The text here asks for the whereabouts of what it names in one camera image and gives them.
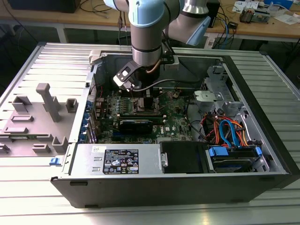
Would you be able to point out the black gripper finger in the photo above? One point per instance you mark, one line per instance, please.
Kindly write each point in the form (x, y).
(148, 102)

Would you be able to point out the square silver CPU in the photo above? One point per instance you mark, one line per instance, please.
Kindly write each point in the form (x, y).
(141, 104)

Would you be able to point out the thin metal locking lever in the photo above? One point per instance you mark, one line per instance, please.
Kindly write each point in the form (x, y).
(133, 96)
(166, 103)

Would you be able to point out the silver pale blue robot arm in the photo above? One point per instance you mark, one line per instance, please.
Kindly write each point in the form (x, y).
(145, 39)

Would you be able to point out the black RAM slot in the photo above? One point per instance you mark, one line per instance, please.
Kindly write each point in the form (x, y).
(158, 89)
(158, 94)

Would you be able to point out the CPU socket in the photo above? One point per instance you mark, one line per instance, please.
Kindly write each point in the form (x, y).
(135, 108)

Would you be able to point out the green RAM stick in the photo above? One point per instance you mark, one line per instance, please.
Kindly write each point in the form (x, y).
(140, 115)

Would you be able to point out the black graphics card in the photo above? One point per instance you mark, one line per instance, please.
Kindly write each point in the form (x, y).
(136, 126)

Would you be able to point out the green motherboard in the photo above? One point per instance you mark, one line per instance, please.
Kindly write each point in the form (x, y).
(173, 117)

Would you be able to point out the silver metal drive cage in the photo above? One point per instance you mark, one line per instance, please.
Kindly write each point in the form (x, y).
(206, 97)

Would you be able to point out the blue disk carrier with disk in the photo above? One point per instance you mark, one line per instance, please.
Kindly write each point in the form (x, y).
(218, 152)

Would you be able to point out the silver power supply unit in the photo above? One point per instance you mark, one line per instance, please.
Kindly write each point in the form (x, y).
(84, 161)

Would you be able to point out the black and silver PC case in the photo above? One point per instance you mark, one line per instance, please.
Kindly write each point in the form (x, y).
(140, 192)

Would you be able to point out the black computer tower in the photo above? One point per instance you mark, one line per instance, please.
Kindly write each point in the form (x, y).
(214, 14)

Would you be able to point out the small black adapter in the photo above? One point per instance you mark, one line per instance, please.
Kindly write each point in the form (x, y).
(233, 25)

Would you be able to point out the small blue plastic clip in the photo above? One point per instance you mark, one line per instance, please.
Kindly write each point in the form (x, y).
(55, 161)

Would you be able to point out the copper coil heatsink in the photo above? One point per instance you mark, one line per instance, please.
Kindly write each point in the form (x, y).
(245, 16)

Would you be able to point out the grey plastic parts rack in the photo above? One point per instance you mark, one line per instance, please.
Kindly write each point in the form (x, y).
(35, 131)

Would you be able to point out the long wooden desk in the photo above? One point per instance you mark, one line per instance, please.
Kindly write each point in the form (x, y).
(257, 29)

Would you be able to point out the printed leaflet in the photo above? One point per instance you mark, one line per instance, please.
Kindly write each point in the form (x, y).
(246, 4)

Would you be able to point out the large black box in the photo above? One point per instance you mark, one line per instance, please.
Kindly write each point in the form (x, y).
(47, 5)

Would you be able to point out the grey electronic device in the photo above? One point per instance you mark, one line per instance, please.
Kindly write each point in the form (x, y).
(261, 15)

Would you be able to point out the white paper sheet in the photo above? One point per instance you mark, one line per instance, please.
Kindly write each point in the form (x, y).
(287, 19)

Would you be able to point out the blue flat box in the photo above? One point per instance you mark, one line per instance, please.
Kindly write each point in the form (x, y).
(279, 2)

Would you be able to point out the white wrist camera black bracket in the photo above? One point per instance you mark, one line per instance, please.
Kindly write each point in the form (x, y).
(124, 74)

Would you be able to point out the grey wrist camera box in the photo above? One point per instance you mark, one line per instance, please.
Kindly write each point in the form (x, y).
(172, 64)

